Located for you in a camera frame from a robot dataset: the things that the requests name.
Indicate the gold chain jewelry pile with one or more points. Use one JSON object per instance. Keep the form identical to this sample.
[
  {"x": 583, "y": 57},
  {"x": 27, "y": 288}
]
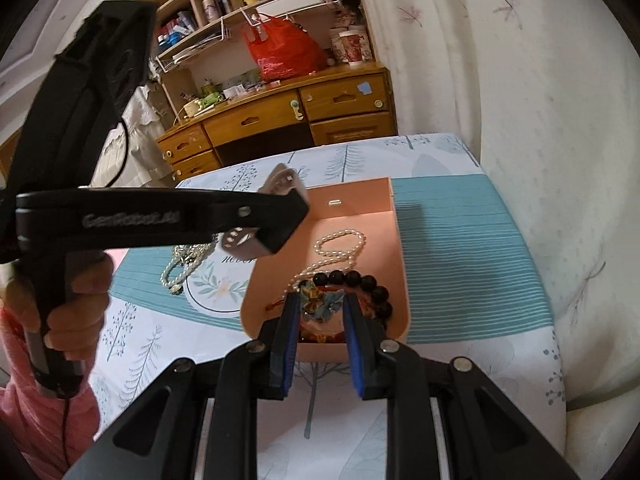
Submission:
[{"x": 185, "y": 255}]

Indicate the white lace bed cover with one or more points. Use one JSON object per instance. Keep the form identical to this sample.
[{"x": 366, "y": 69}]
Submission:
[{"x": 145, "y": 166}]

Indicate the blue flower hair accessory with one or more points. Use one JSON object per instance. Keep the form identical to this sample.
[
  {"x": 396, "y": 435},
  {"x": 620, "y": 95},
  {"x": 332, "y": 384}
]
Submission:
[{"x": 318, "y": 304}]

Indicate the pink sleeve forearm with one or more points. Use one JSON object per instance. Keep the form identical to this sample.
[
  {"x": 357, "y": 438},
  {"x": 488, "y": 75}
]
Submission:
[{"x": 48, "y": 441}]

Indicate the wooden desk with drawers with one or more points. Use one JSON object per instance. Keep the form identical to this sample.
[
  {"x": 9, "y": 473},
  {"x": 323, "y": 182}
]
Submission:
[{"x": 340, "y": 104}]

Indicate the red white paper cup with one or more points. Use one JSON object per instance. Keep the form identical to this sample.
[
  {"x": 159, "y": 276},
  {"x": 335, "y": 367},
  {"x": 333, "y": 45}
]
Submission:
[{"x": 350, "y": 40}]

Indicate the white mug on desk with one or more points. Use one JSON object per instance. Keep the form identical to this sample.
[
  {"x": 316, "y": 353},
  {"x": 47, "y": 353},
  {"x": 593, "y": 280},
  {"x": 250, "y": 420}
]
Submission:
[{"x": 192, "y": 108}]

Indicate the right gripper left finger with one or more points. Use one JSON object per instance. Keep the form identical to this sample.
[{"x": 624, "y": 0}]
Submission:
[{"x": 284, "y": 348}]

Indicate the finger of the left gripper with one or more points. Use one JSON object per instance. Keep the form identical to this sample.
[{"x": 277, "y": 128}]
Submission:
[{"x": 200, "y": 219}]

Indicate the white floral curtain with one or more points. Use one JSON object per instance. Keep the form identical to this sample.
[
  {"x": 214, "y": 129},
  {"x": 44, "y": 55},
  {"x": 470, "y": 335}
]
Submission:
[{"x": 545, "y": 93}]

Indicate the pink jewelry box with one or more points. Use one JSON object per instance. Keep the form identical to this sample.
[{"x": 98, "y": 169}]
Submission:
[{"x": 355, "y": 224}]

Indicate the red plastic bag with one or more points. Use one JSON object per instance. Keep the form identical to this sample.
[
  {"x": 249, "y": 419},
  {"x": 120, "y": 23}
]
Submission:
[{"x": 283, "y": 50}]

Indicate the left hand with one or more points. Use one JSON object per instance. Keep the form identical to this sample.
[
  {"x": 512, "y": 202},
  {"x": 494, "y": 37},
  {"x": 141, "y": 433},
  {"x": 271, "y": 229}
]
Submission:
[{"x": 74, "y": 327}]

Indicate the printed teal white tablecloth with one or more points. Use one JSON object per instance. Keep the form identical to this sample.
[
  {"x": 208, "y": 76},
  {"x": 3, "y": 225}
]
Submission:
[{"x": 473, "y": 291}]

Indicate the wooden bookshelf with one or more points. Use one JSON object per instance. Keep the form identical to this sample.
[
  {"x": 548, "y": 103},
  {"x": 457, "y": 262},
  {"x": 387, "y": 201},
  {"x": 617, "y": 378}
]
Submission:
[{"x": 193, "y": 38}]

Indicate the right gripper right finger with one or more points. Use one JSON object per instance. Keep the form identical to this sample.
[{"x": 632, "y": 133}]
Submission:
[{"x": 361, "y": 350}]

